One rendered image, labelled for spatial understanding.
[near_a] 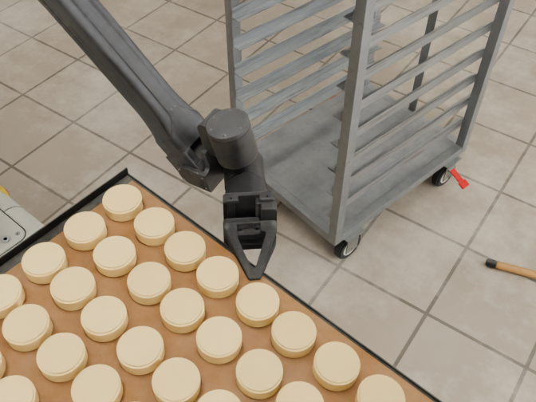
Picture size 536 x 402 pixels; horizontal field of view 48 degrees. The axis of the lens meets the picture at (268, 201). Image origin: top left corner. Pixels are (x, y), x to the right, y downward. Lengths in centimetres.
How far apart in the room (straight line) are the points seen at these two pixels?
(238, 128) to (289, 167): 123
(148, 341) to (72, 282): 12
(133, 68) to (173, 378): 40
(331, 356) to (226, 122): 32
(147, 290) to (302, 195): 124
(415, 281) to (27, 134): 153
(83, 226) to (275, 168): 127
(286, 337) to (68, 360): 23
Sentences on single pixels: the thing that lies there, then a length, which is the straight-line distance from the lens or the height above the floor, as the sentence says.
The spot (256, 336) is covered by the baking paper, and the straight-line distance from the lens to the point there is 70.
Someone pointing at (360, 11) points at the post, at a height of 89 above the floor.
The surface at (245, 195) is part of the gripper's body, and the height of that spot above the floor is 100.
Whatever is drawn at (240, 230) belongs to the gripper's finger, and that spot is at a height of 96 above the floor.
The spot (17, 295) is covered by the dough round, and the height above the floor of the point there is 97.
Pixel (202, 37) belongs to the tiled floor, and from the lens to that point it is 288.
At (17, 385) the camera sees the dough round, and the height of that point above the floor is 97.
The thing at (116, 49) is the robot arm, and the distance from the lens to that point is 83.
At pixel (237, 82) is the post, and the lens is 182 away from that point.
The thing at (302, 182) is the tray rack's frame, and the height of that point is 15.
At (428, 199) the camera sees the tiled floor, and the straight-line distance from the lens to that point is 217.
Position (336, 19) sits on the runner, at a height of 51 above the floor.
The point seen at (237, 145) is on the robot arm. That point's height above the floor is 103.
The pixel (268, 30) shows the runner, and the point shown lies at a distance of 180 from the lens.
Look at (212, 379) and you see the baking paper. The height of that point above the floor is 94.
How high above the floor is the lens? 155
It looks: 48 degrees down
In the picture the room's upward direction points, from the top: straight up
